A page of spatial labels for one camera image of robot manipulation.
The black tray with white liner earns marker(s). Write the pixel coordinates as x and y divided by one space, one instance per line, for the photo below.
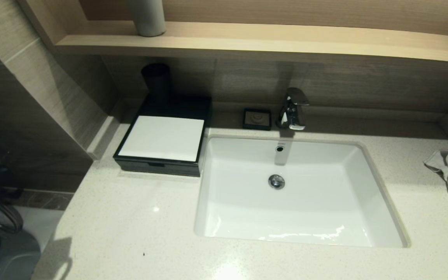
177 169

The black amenity box housing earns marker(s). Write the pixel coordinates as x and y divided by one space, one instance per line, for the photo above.
181 107

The black square soap dish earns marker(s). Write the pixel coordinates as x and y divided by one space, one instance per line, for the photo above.
257 119

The chrome drain stopper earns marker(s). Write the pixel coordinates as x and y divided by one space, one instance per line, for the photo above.
276 182

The chrome faucet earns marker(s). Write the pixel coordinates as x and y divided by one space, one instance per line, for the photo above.
292 112

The black cup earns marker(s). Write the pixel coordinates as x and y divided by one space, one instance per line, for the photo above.
156 83

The white ceramic sink basin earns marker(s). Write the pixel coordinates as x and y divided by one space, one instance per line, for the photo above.
325 202

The grey cylindrical cup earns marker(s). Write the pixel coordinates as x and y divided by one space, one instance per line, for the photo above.
148 19

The light wooden wall shelf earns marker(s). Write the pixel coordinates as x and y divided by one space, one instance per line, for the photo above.
286 42

